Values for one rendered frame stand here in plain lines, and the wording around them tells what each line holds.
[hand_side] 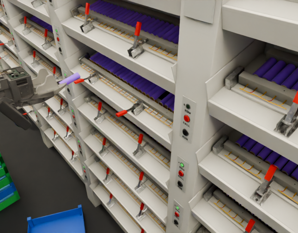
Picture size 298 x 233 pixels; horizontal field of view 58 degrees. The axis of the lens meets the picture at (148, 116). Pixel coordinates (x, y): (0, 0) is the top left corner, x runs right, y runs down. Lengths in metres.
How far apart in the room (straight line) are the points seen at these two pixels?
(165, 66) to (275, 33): 0.31
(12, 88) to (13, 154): 1.58
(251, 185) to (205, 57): 0.31
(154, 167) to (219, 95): 0.43
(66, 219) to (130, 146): 0.87
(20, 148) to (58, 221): 0.80
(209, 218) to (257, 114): 0.39
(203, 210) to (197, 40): 0.50
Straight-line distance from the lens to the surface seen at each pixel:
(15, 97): 0.75
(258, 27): 0.49
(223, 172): 0.69
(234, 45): 0.59
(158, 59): 0.72
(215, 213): 0.84
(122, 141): 1.04
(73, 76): 0.83
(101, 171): 1.46
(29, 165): 2.16
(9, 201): 1.94
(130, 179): 1.16
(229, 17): 0.51
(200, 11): 0.54
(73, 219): 1.76
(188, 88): 0.61
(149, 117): 0.83
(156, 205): 1.08
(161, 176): 0.91
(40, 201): 1.91
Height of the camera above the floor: 1.43
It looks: 36 degrees down
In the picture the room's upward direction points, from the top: straight up
